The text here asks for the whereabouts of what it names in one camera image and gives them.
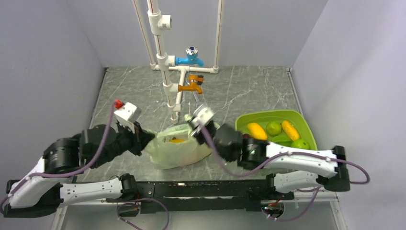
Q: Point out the blue faucet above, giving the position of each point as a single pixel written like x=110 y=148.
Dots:
x=191 y=58

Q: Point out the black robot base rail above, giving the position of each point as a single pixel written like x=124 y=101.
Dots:
x=248 y=195

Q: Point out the green plastic basin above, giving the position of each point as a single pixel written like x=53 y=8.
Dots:
x=264 y=117

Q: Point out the green fake apple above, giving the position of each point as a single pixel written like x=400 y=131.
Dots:
x=300 y=144

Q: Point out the silver wrench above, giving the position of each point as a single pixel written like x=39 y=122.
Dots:
x=198 y=102

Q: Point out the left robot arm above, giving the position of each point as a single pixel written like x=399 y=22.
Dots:
x=49 y=185

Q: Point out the orange faucet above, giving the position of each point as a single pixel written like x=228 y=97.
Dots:
x=195 y=82

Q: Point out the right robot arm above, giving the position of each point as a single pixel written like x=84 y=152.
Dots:
x=308 y=168

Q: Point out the white PVC pipe frame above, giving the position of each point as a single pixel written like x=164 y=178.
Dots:
x=172 y=75

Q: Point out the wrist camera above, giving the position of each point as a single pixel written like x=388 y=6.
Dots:
x=202 y=116
x=126 y=113

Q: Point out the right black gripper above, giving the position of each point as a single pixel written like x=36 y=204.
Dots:
x=197 y=135

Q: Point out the yellow fake mango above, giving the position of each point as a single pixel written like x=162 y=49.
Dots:
x=257 y=132

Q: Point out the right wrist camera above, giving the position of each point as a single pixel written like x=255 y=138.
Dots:
x=202 y=116

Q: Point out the yellow fake corn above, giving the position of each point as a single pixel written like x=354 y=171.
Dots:
x=290 y=131

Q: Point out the green fake pepper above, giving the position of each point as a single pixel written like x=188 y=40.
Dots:
x=282 y=140

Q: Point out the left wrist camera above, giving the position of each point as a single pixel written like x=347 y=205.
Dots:
x=126 y=113

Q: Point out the green fake lime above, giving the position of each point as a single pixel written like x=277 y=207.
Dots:
x=273 y=128

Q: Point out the light green plastic bag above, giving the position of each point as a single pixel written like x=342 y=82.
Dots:
x=166 y=155

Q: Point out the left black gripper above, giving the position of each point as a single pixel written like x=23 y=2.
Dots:
x=140 y=137

